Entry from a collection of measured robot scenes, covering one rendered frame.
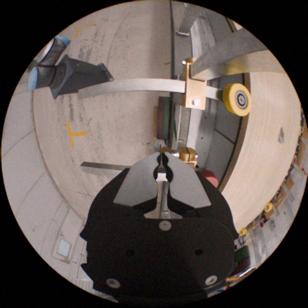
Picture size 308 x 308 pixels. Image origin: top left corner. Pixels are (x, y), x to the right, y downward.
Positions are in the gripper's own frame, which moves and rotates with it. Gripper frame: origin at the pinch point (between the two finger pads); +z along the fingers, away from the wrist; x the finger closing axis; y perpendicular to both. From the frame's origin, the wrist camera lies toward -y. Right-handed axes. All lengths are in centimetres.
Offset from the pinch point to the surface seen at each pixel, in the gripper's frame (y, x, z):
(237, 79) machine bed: -20.3, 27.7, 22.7
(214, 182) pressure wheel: 13.1, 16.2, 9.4
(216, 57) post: -13.1, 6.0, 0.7
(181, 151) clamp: 6.6, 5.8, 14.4
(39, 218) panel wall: 171, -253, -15
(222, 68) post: -12.0, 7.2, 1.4
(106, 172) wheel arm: 15.0, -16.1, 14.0
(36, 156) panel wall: 66, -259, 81
